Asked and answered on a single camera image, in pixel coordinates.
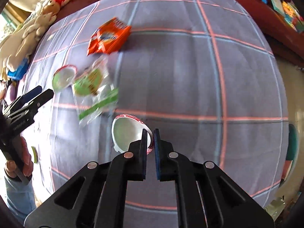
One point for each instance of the orange snack packet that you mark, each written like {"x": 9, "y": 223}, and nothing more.
{"x": 109, "y": 37}

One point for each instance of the white rabbit plush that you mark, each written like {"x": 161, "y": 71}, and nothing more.
{"x": 17, "y": 46}

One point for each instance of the teal children's book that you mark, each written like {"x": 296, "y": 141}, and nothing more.
{"x": 277, "y": 6}

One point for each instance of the green pastry clear wrapper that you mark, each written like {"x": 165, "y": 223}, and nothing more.
{"x": 94, "y": 91}

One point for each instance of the plaid purple tablecloth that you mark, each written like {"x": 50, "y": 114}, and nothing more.
{"x": 200, "y": 71}

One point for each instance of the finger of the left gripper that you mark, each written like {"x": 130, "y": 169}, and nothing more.
{"x": 27, "y": 97}
{"x": 41, "y": 99}

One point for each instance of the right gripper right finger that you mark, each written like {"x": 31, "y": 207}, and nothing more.
{"x": 206, "y": 196}

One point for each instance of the green bottle lid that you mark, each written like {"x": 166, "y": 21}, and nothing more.
{"x": 35, "y": 156}

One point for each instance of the small green white cup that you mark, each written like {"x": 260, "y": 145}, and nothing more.
{"x": 63, "y": 77}

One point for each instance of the teal trash bucket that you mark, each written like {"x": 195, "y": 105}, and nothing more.
{"x": 292, "y": 148}

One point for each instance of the person's left hand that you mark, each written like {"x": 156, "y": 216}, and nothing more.
{"x": 25, "y": 164}

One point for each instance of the white red-rimmed cup lid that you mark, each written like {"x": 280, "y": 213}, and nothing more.
{"x": 126, "y": 129}

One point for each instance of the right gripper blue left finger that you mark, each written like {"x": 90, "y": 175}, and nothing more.
{"x": 95, "y": 196}

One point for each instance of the blue plastic basket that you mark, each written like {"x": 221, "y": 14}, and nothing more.
{"x": 20, "y": 72}

